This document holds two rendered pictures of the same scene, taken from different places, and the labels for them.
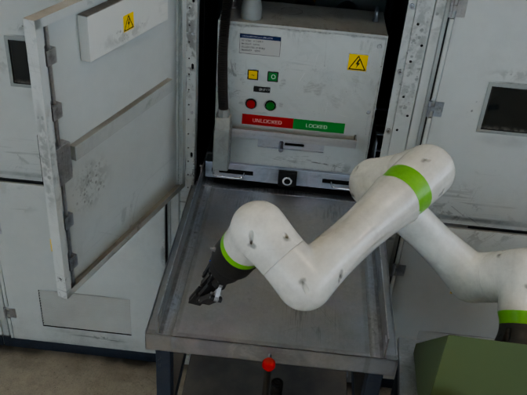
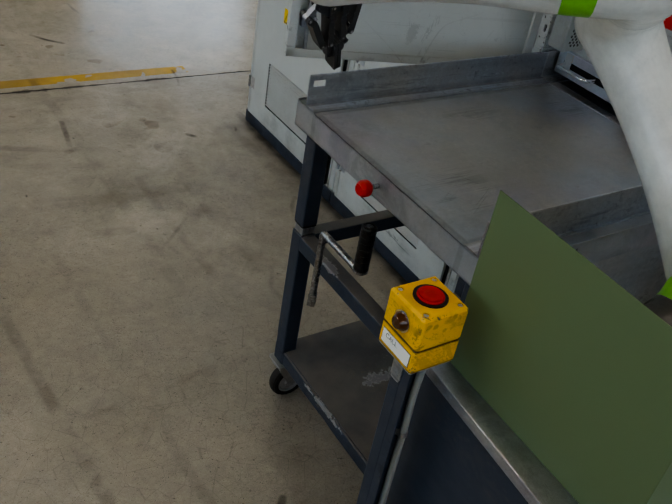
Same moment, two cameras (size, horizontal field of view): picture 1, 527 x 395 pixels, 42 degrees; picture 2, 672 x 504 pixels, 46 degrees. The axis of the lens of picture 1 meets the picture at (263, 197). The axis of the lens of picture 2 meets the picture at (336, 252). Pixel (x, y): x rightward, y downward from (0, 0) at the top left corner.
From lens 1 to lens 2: 1.18 m
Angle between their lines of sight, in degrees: 41
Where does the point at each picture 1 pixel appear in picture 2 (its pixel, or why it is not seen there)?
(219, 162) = (557, 35)
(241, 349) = (357, 164)
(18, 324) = (342, 182)
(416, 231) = (632, 112)
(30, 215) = not seen: hidden behind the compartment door
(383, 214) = not seen: outside the picture
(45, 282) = not seen: hidden behind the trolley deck
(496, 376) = (541, 310)
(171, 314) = (339, 105)
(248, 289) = (440, 139)
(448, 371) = (489, 266)
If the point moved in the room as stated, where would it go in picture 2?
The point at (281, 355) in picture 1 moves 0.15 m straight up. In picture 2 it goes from (386, 192) to (403, 118)
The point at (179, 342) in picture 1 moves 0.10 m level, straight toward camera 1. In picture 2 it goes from (317, 127) to (279, 137)
